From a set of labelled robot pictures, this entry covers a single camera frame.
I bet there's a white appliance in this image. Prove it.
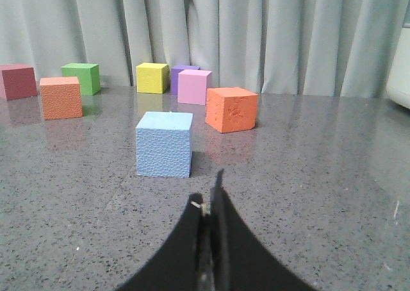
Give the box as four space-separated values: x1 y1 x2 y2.
386 22 410 109

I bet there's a purple foam block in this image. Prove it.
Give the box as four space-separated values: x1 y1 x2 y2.
170 65 200 95

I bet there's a textured orange foam block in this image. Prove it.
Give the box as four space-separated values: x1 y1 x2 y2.
40 76 83 120

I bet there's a yellow foam block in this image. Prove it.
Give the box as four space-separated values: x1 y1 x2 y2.
136 63 169 94

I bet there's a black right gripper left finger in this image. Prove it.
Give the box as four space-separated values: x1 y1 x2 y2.
118 193 203 290

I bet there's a dented orange foam block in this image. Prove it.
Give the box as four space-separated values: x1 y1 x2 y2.
205 87 258 133

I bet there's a pink foam block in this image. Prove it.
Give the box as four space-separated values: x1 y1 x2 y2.
177 69 213 105

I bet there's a textured blue foam block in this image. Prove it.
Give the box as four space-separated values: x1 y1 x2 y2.
136 112 193 178

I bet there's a grey curtain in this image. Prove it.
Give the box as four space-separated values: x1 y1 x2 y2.
1 0 409 97

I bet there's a red foam block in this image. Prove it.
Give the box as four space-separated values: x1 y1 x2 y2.
1 64 37 101

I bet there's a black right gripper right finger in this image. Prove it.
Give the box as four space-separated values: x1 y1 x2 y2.
210 169 314 290

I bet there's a green foam block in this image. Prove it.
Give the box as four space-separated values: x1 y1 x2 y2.
61 63 101 96

